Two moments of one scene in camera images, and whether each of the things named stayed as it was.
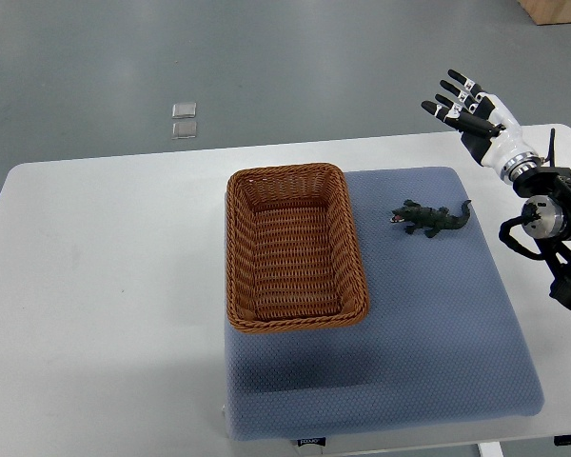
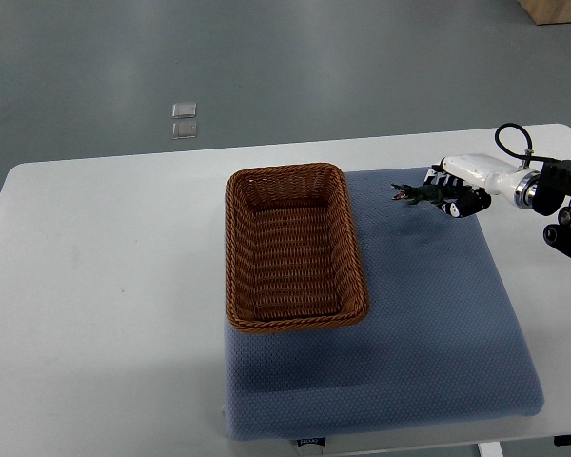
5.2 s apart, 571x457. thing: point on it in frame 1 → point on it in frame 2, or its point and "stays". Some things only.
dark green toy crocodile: x=433 y=219 → x=423 y=192
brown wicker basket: x=292 y=257 stays
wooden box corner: x=557 y=11 stays
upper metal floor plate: x=187 y=109 stays
